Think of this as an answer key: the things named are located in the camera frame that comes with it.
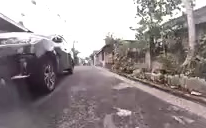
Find low houses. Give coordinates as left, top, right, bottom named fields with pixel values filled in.
left=89, top=39, right=149, bottom=70

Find grey asphalt road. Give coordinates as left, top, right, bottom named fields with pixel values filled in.
left=0, top=65, right=206, bottom=128

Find row of bushes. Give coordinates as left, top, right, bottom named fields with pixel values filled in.
left=104, top=28, right=206, bottom=98

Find tall thin trees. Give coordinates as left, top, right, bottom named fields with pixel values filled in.
left=130, top=0, right=185, bottom=69

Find black car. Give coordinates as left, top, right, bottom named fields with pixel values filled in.
left=0, top=31, right=75, bottom=98

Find concrete kerb strip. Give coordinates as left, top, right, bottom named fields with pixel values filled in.
left=94, top=65, right=206, bottom=124

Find pale pole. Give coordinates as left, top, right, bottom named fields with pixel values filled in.
left=181, top=0, right=197, bottom=68

